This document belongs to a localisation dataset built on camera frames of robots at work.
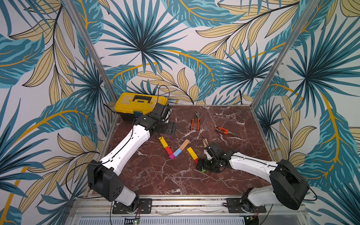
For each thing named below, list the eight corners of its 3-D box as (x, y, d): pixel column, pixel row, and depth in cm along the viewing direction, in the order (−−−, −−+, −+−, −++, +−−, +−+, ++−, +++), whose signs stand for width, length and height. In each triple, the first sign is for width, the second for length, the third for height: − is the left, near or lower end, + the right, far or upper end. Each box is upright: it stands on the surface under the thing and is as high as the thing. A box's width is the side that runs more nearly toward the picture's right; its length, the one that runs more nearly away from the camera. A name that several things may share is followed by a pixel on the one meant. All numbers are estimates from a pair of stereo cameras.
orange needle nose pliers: (214, 131, 107) (215, 129, 105) (215, 127, 109) (216, 125, 107) (236, 137, 103) (237, 135, 102) (236, 133, 105) (237, 131, 104)
